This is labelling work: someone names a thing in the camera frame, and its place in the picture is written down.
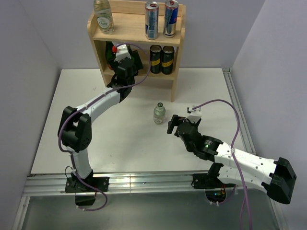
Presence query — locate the clear bottle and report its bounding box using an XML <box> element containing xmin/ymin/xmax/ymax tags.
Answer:
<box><xmin>93</xmin><ymin>0</ymin><xmax>114</xmax><ymax>34</ymax></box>
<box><xmin>153</xmin><ymin>102</ymin><xmax>166</xmax><ymax>125</ymax></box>

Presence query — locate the green Perrier bottle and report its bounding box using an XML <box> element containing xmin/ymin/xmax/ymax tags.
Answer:
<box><xmin>127</xmin><ymin>45</ymin><xmax>133</xmax><ymax>59</ymax></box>
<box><xmin>105</xmin><ymin>41</ymin><xmax>116</xmax><ymax>70</ymax></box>

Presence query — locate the Red Bull can front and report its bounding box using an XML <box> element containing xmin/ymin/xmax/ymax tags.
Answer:
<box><xmin>145</xmin><ymin>1</ymin><xmax>159</xmax><ymax>40</ymax></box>

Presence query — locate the red bull can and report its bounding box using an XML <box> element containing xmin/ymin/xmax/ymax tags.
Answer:
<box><xmin>164</xmin><ymin>0</ymin><xmax>179</xmax><ymax>37</ymax></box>
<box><xmin>145</xmin><ymin>1</ymin><xmax>159</xmax><ymax>40</ymax></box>

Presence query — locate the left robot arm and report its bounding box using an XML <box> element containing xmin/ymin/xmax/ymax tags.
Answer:
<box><xmin>58</xmin><ymin>44</ymin><xmax>143</xmax><ymax>191</ymax></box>

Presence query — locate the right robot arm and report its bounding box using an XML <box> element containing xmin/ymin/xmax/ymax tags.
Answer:
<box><xmin>167</xmin><ymin>115</ymin><xmax>297</xmax><ymax>204</ymax></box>

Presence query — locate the wooden two-tier shelf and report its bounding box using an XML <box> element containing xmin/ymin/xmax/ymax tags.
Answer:
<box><xmin>87</xmin><ymin>0</ymin><xmax>186</xmax><ymax>102</ymax></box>

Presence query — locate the left black yellow can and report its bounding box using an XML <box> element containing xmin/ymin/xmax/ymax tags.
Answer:
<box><xmin>150</xmin><ymin>45</ymin><xmax>162</xmax><ymax>74</ymax></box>

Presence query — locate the black yellow can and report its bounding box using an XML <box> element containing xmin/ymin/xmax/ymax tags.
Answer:
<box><xmin>161</xmin><ymin>46</ymin><xmax>175</xmax><ymax>75</ymax></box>
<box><xmin>150</xmin><ymin>45</ymin><xmax>162</xmax><ymax>74</ymax></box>

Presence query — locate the right black yellow can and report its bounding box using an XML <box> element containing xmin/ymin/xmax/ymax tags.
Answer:
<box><xmin>161</xmin><ymin>46</ymin><xmax>175</xmax><ymax>75</ymax></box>

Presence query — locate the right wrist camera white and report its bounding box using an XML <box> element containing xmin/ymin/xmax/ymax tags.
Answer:
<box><xmin>186</xmin><ymin>106</ymin><xmax>202</xmax><ymax>123</ymax></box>

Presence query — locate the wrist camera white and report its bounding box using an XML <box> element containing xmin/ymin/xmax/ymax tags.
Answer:
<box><xmin>112</xmin><ymin>44</ymin><xmax>131</xmax><ymax>62</ymax></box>
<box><xmin>186</xmin><ymin>106</ymin><xmax>202</xmax><ymax>123</ymax></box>

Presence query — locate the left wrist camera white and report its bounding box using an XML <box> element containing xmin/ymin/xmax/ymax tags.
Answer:
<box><xmin>112</xmin><ymin>44</ymin><xmax>131</xmax><ymax>62</ymax></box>

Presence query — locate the aluminium front rail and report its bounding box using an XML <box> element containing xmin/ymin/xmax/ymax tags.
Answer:
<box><xmin>23</xmin><ymin>171</ymin><xmax>276</xmax><ymax>197</ymax></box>

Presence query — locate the aluminium rail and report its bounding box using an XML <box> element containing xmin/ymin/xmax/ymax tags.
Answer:
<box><xmin>23</xmin><ymin>171</ymin><xmax>276</xmax><ymax>197</ymax></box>
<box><xmin>222</xmin><ymin>68</ymin><xmax>257</xmax><ymax>155</ymax></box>

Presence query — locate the aluminium right rail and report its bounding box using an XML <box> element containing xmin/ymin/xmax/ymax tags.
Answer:
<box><xmin>222</xmin><ymin>68</ymin><xmax>257</xmax><ymax>155</ymax></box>

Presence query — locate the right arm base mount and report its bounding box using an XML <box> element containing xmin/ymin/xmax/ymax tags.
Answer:
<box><xmin>191</xmin><ymin>173</ymin><xmax>236</xmax><ymax>205</ymax></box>

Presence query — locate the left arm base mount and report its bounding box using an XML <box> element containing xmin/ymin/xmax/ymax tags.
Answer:
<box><xmin>64</xmin><ymin>176</ymin><xmax>109</xmax><ymax>207</ymax></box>

